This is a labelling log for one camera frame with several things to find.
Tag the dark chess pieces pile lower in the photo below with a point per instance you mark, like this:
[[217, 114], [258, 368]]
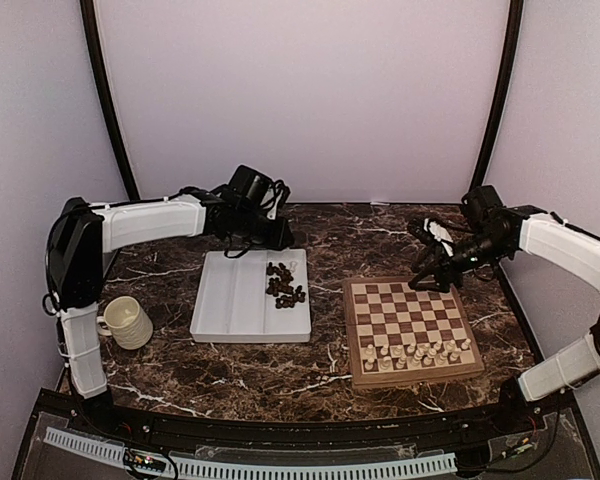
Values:
[[286, 296]]

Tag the dark chess pieces pile upper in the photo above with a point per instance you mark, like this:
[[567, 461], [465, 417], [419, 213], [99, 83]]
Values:
[[280, 271]]

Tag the black right frame post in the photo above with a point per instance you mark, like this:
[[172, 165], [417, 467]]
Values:
[[501, 89]]

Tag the white plastic divided tray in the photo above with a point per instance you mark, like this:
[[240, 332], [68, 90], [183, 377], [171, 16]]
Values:
[[232, 305]]

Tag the dark chess pieces pile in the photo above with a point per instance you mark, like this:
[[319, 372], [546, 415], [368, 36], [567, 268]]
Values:
[[280, 271], [286, 296]]

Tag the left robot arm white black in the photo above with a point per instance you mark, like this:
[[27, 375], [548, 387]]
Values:
[[85, 240]]

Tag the white slotted cable duct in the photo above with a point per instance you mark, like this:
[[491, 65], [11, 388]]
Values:
[[227, 463]]

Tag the white chess queen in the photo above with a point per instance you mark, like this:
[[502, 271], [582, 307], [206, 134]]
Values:
[[417, 358]]

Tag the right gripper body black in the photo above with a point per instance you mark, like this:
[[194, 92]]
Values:
[[487, 251]]

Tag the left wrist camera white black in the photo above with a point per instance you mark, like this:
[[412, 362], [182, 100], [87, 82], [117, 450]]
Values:
[[275, 198]]

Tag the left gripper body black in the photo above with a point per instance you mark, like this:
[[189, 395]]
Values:
[[255, 234]]

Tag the wooden chess board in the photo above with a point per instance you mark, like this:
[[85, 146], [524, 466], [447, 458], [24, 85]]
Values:
[[385, 310]]

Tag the black left frame post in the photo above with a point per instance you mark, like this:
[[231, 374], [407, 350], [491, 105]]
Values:
[[99, 72]]

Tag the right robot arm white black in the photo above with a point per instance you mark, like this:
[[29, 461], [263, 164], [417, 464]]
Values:
[[567, 292]]

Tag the black frame post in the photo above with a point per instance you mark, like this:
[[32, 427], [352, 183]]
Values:
[[501, 89], [99, 72]]

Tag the black front rail base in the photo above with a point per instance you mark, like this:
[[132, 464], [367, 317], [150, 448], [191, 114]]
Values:
[[546, 442]]

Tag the cream ribbed ceramic mug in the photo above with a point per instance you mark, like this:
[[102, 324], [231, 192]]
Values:
[[126, 322]]

